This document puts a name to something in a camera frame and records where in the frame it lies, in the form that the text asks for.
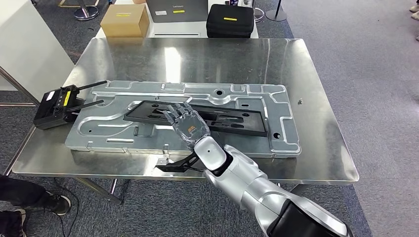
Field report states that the black wifi router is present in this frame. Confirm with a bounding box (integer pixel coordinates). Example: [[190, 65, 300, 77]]
[[33, 80, 108, 130]]

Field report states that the white panel steel-leg table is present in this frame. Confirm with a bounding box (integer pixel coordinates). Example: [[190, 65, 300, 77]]
[[0, 0, 75, 109]]

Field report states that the person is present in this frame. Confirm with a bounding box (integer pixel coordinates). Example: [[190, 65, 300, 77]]
[[409, 0, 419, 41], [0, 175, 72, 237]]

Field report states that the brown cardboard box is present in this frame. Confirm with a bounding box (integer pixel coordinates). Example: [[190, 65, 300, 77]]
[[100, 3, 150, 38]]

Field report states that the grey Lenovo box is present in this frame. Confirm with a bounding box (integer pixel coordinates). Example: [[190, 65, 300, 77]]
[[145, 0, 209, 24]]

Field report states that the black plastic plate part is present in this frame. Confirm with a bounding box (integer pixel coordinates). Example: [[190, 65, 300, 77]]
[[124, 100, 268, 137]]

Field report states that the stainless steel workbench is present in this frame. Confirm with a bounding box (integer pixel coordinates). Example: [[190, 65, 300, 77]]
[[11, 38, 360, 205]]

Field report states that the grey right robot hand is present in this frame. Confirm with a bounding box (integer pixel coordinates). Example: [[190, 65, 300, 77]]
[[163, 102, 211, 151]]

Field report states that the black box with yellow mark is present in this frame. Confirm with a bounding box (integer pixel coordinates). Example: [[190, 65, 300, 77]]
[[206, 3, 255, 39]]

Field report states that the black round base with pole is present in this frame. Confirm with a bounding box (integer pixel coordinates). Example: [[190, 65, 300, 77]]
[[265, 0, 288, 22]]

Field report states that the black floor cable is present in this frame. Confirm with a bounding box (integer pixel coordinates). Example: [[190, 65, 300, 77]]
[[54, 178, 80, 237]]

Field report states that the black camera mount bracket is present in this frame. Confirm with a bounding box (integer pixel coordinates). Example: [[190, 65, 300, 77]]
[[155, 151, 206, 173]]

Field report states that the stamped sheet metal panel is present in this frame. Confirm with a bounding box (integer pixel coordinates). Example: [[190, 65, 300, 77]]
[[64, 80, 302, 159]]

